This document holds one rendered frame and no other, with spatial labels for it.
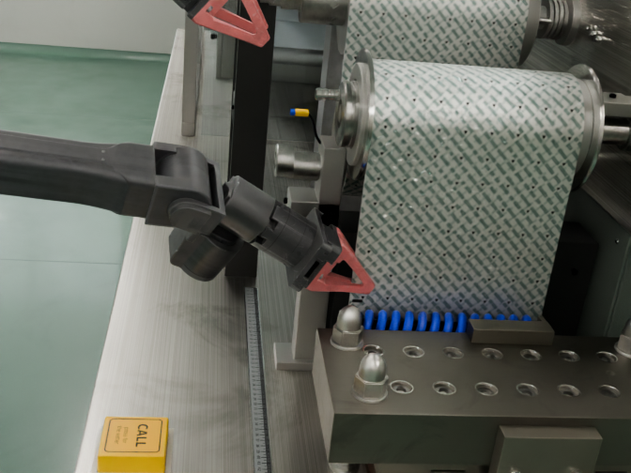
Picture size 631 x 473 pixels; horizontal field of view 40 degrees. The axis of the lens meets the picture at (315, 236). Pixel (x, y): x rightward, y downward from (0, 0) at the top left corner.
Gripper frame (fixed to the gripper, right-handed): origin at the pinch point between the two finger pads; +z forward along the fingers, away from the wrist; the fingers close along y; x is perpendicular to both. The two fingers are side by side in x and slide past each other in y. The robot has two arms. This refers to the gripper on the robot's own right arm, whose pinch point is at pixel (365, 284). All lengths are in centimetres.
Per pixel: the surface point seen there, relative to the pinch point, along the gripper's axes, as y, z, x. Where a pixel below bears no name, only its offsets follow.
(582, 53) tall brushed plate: -24.5, 14.4, 36.1
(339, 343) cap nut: 8.2, -1.8, -4.5
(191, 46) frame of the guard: -102, -23, -8
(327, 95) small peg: -6.3, -15.4, 14.6
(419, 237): 0.2, 1.4, 8.2
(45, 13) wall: -556, -82, -135
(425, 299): 0.2, 7.1, 2.4
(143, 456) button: 13.4, -13.5, -24.5
